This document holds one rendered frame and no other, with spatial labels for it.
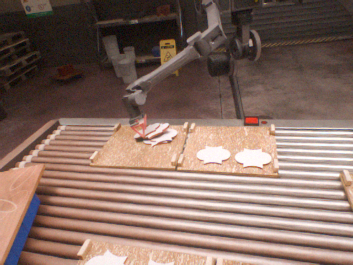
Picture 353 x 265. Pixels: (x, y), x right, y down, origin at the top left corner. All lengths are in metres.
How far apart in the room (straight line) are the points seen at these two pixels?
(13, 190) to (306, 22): 5.74
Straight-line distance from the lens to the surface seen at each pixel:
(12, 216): 1.05
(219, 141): 1.25
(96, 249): 0.95
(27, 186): 1.14
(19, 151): 1.61
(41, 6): 6.76
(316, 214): 1.00
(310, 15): 6.12
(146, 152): 1.25
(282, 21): 5.99
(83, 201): 1.14
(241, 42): 1.86
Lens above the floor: 1.65
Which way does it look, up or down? 33 degrees down
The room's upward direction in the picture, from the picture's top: 8 degrees counter-clockwise
